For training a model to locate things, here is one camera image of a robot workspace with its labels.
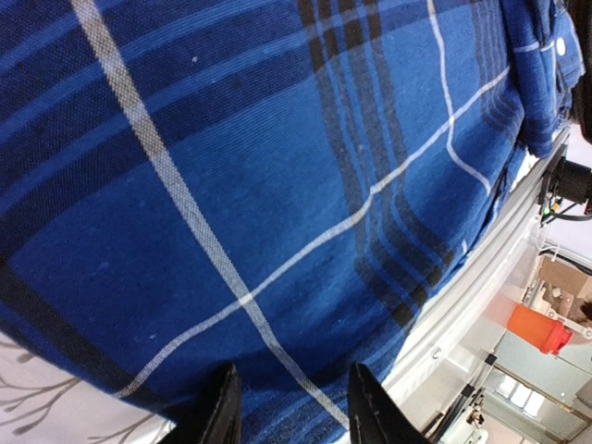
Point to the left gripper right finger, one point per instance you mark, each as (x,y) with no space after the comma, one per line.
(373,415)

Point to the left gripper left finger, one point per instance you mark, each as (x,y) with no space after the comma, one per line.
(216,415)

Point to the blue plaid long sleeve shirt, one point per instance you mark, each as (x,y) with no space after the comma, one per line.
(279,185)

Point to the floral tablecloth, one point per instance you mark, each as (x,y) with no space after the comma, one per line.
(43,404)

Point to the orange container with red lid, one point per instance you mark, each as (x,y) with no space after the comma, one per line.
(547,335)

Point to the aluminium front rail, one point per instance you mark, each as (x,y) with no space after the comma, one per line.
(451,349)

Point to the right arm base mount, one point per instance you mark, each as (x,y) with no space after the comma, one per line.
(565,192)

